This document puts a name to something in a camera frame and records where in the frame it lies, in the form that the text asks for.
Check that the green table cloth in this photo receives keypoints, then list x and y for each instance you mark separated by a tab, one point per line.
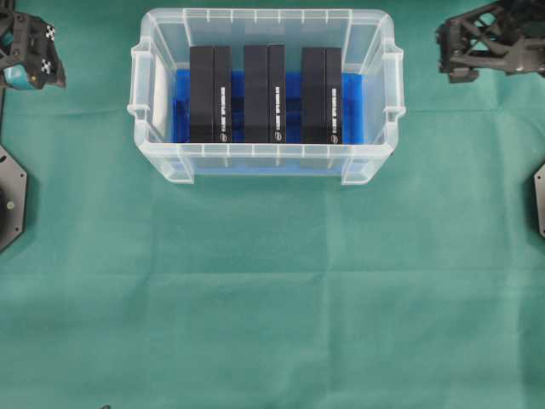
423	288

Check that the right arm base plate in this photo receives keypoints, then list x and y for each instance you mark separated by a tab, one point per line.
539	186

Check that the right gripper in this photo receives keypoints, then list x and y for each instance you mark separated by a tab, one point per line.
506	36

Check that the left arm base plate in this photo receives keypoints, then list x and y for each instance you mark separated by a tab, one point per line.
13	199

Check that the black box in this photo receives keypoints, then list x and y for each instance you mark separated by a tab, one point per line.
264	94
321	96
210	94

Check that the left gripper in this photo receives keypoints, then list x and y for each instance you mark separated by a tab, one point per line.
32	61

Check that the clear plastic storage case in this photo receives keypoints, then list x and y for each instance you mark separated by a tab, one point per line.
368	48

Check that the blue foam liner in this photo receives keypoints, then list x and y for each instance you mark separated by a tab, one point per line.
352	108

